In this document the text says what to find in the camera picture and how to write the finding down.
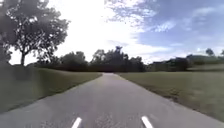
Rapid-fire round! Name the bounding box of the row of dark trees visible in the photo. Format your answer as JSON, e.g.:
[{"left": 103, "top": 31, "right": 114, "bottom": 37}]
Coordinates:
[{"left": 28, "top": 45, "right": 148, "bottom": 73}]

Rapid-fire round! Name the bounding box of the grey asphalt road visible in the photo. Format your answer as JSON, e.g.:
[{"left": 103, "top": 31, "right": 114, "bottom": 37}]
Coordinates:
[{"left": 0, "top": 72, "right": 224, "bottom": 128}]

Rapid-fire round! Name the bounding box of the robot's own part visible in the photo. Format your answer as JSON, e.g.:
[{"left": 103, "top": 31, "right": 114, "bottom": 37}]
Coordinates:
[
  {"left": 140, "top": 115, "right": 154, "bottom": 128},
  {"left": 70, "top": 116, "right": 83, "bottom": 128}
]

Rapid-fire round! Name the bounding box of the grass field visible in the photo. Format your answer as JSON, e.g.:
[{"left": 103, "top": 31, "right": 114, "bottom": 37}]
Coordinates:
[{"left": 116, "top": 63, "right": 224, "bottom": 123}]

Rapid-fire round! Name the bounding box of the grass bank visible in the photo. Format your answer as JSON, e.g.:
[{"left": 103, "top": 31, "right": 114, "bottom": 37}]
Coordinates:
[{"left": 0, "top": 63, "right": 103, "bottom": 114}]

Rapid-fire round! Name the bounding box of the large dark tree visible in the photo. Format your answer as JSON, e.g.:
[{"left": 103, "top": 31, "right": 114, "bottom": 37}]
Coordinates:
[{"left": 0, "top": 0, "right": 71, "bottom": 68}]

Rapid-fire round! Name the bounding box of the distant hillside with trees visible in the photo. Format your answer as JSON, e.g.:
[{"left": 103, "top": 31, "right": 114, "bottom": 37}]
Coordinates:
[{"left": 185, "top": 47, "right": 224, "bottom": 67}]

